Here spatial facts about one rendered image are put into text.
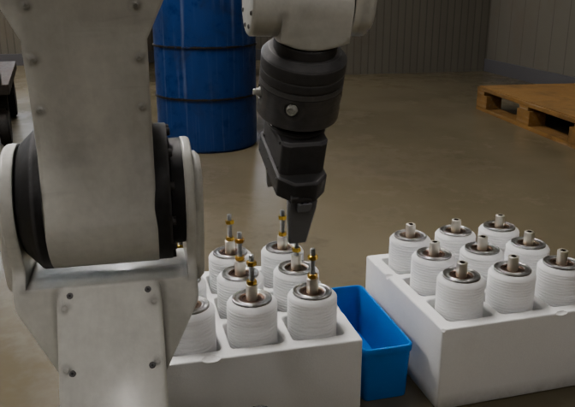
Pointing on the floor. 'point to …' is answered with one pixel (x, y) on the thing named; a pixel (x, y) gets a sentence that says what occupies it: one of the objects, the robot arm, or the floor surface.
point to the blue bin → (376, 344)
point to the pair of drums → (205, 69)
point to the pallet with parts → (532, 107)
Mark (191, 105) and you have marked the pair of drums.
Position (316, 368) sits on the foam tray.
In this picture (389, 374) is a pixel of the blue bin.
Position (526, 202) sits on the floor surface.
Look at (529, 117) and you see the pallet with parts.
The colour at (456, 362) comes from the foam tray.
